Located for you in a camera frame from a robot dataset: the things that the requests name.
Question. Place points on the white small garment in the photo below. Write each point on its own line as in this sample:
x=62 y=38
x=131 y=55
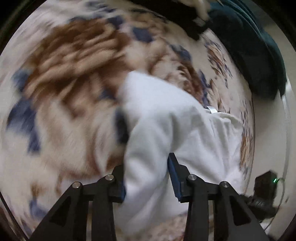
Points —
x=164 y=119

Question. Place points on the floral fleece bed blanket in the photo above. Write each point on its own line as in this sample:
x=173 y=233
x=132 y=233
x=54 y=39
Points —
x=56 y=126

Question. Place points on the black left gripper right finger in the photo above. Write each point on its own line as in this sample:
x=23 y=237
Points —
x=232 y=218

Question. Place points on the dark teal blanket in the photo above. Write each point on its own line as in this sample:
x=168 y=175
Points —
x=253 y=50

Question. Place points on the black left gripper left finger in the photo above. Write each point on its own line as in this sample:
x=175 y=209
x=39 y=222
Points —
x=81 y=205

